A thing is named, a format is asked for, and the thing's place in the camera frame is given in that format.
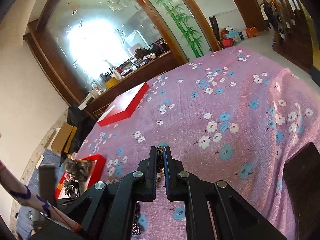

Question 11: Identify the black rhinestone hair comb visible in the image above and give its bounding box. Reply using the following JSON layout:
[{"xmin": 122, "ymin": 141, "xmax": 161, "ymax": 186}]
[{"xmin": 64, "ymin": 180, "xmax": 80, "ymax": 198}]

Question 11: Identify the red plaid scrunchie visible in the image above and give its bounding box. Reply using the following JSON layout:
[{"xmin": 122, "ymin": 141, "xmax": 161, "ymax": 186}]
[{"xmin": 62, "ymin": 172, "xmax": 74, "ymax": 183}]

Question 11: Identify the leopard print hair tie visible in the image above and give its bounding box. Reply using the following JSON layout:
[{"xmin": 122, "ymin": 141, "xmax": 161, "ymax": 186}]
[{"xmin": 156, "ymin": 145, "xmax": 166, "ymax": 188}]

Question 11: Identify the person left forearm sleeve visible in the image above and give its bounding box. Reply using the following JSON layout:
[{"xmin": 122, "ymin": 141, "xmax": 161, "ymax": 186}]
[{"xmin": 1, "ymin": 162, "xmax": 82, "ymax": 232}]

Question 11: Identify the open red gift box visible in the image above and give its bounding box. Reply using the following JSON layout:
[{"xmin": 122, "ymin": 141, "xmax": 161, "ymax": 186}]
[{"xmin": 55, "ymin": 154, "xmax": 106, "ymax": 199}]

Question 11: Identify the blue plaid cloth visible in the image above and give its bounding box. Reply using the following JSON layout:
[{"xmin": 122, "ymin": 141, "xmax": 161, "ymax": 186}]
[{"xmin": 14, "ymin": 150, "xmax": 63, "ymax": 239}]

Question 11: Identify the cardboard box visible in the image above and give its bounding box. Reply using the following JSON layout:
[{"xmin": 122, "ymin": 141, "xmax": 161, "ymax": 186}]
[{"xmin": 50, "ymin": 122, "xmax": 78, "ymax": 154}]

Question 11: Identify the black phone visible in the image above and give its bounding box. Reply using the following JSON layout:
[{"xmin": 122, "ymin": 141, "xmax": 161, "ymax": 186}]
[{"xmin": 283, "ymin": 142, "xmax": 319, "ymax": 239}]

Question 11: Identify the purple floral bedspread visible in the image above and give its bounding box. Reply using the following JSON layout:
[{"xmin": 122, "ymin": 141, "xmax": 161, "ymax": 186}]
[{"xmin": 77, "ymin": 47, "xmax": 319, "ymax": 239}]

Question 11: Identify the red box lid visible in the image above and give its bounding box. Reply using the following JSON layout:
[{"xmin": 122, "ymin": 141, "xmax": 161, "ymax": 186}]
[{"xmin": 97, "ymin": 82, "xmax": 149, "ymax": 127}]

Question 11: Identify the wooden dresser counter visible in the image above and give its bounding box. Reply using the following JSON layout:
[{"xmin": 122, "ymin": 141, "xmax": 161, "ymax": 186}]
[{"xmin": 84, "ymin": 51, "xmax": 186, "ymax": 120}]

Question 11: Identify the wooden stair railing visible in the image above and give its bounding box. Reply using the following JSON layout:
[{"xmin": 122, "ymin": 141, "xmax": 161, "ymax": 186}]
[{"xmin": 268, "ymin": 0, "xmax": 313, "ymax": 74}]

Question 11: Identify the brown wooden door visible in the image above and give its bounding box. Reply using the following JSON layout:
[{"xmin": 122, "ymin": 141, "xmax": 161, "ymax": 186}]
[{"xmin": 233, "ymin": 0, "xmax": 267, "ymax": 32}]

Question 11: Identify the bamboo painted glass panel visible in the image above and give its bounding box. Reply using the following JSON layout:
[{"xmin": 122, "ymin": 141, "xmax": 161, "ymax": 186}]
[{"xmin": 148, "ymin": 0, "xmax": 210, "ymax": 60}]

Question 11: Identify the large wall mirror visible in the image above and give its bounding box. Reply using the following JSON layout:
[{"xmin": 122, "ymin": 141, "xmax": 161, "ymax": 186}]
[{"xmin": 46, "ymin": 0, "xmax": 162, "ymax": 90}]

